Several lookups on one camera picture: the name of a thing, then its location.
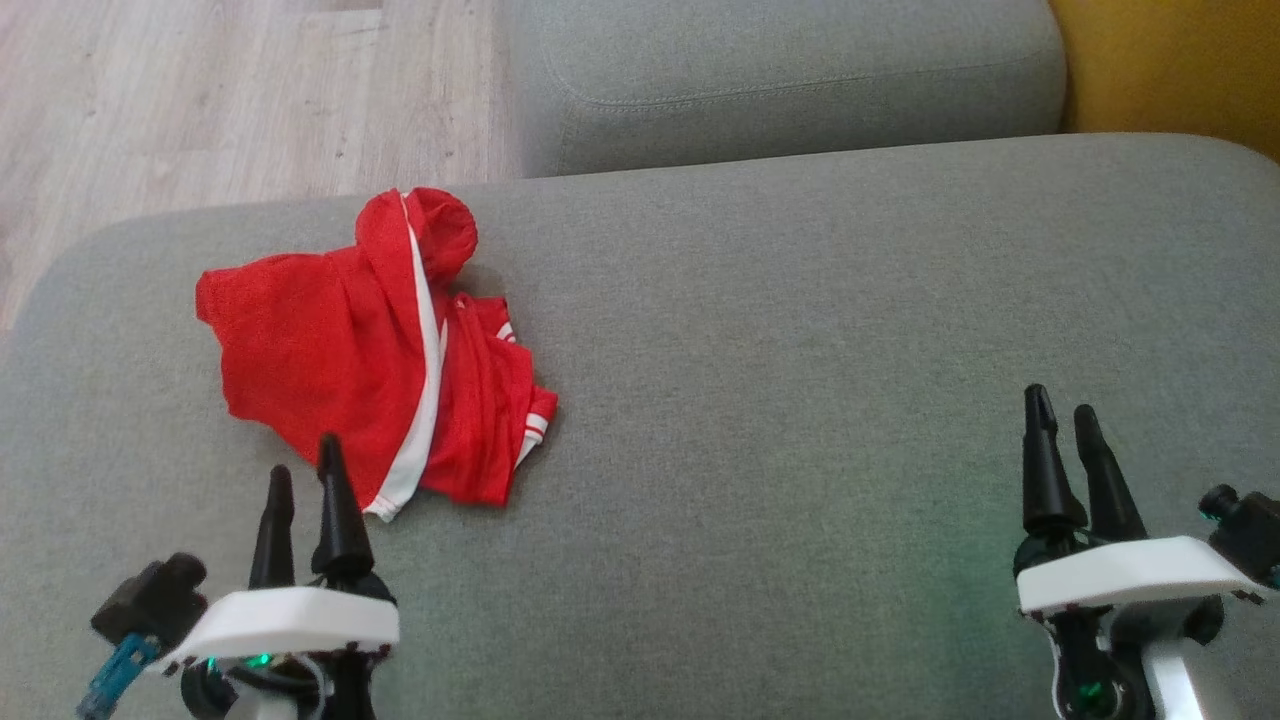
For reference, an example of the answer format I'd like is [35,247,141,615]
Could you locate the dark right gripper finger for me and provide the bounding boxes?
[1022,384,1088,538]
[1074,403,1149,544]

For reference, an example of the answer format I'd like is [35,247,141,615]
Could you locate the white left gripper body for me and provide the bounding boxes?
[158,570,401,720]

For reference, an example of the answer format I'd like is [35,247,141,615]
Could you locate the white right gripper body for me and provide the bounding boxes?
[1014,530,1263,720]

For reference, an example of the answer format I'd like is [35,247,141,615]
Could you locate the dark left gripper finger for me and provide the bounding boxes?
[248,464,298,591]
[310,432,377,581]

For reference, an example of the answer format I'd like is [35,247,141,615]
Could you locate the red jersey with white trim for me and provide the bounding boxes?
[195,187,479,523]

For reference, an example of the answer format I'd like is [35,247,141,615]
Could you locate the red shorts with white stripes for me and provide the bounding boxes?
[440,292,559,508]

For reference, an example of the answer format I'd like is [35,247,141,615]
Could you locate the large grey sofa seat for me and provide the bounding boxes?
[0,133,1280,720]

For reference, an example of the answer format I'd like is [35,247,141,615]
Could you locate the yellow furniture piece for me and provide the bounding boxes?
[1048,0,1280,164]

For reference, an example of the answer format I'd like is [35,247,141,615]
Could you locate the small grey sofa cushion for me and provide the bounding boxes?
[505,0,1069,179]

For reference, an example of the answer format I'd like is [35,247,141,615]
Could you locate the blue left cable connector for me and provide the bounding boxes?
[77,634,161,720]

